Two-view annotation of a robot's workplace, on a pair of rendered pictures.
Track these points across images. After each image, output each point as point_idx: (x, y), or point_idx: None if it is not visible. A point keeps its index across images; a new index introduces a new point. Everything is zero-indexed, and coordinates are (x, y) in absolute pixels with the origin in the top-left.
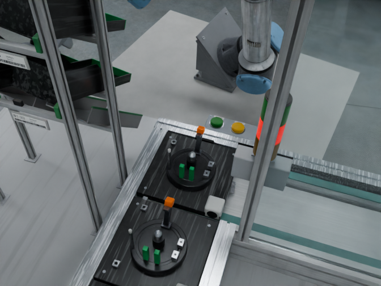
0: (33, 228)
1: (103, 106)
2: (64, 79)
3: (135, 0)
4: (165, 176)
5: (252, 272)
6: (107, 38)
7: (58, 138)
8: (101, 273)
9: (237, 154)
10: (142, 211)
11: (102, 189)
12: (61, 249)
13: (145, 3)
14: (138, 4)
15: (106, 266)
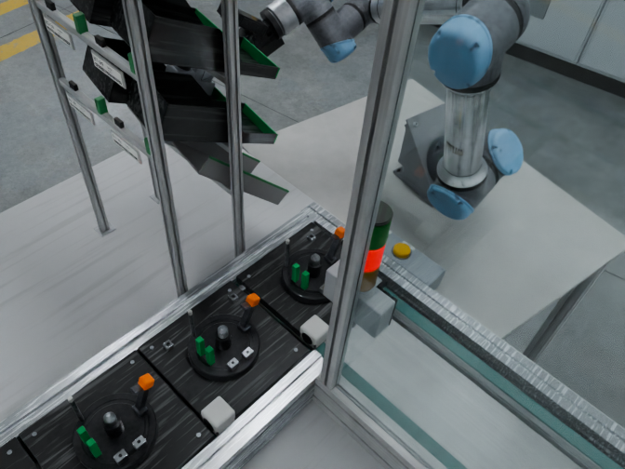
0: (118, 274)
1: (250, 165)
2: (156, 111)
3: (327, 50)
4: (279, 272)
5: (330, 431)
6: (238, 81)
7: (197, 186)
8: (148, 348)
9: (332, 269)
10: (230, 301)
11: (213, 261)
12: (134, 309)
13: (339, 58)
14: (330, 57)
15: (157, 343)
